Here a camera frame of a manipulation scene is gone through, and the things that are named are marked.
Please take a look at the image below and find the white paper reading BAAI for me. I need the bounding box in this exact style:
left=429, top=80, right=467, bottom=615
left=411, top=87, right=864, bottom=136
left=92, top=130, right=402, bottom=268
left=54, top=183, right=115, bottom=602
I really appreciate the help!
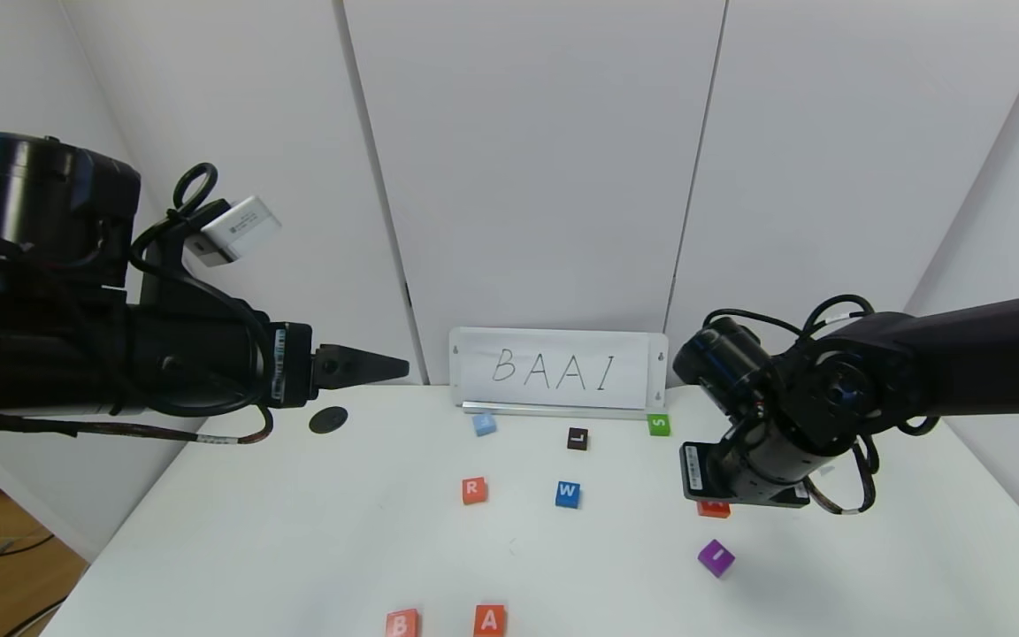
left=461, top=345, right=649, bottom=411

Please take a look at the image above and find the white sign holder board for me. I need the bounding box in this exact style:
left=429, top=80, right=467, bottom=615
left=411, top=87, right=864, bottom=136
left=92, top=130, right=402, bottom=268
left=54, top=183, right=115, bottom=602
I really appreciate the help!
left=449, top=329, right=668, bottom=418

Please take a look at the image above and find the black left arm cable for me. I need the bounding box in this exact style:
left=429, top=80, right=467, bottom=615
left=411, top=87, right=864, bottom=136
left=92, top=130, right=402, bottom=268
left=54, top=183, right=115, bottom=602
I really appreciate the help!
left=0, top=164, right=276, bottom=445

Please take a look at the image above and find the purple letter I block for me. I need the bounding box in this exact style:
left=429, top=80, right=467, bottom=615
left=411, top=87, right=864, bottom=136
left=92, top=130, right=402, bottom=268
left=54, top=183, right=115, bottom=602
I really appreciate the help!
left=697, top=540, right=736, bottom=579

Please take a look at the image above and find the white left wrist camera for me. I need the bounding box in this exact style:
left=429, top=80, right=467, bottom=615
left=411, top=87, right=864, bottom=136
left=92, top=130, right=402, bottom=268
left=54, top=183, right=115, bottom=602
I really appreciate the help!
left=187, top=196, right=283, bottom=268

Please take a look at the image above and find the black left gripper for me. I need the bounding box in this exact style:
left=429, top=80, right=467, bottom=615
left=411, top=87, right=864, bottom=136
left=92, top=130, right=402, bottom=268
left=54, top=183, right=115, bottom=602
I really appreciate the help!
left=127, top=304, right=410, bottom=409

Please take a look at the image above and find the aluminium sign holder rail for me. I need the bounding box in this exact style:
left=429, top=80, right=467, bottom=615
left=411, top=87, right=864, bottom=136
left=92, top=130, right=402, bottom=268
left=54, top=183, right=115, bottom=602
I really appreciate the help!
left=463, top=403, right=649, bottom=421

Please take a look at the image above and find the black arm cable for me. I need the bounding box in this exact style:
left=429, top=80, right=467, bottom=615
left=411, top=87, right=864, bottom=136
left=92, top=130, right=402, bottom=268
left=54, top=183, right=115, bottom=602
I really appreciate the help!
left=0, top=164, right=276, bottom=445
left=806, top=434, right=878, bottom=516

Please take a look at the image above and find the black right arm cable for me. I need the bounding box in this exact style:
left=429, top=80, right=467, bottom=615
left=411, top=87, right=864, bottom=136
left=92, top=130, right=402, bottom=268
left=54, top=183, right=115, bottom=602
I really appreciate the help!
left=806, top=434, right=878, bottom=516

